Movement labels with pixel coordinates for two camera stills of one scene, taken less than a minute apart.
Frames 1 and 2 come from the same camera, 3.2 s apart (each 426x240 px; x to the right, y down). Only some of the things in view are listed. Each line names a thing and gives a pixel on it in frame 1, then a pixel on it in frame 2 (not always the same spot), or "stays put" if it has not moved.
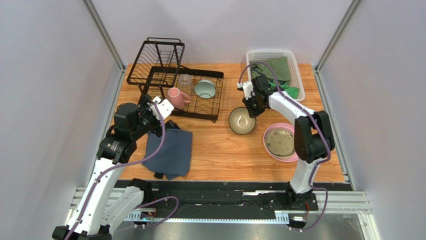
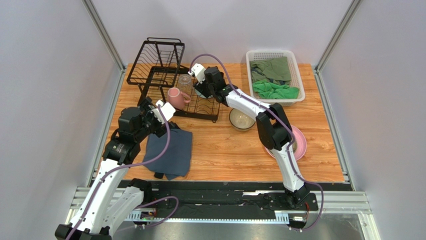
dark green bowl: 240,122 stays put
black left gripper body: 148,117 stays put
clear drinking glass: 185,84 stays put
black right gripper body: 252,107 to 202,87
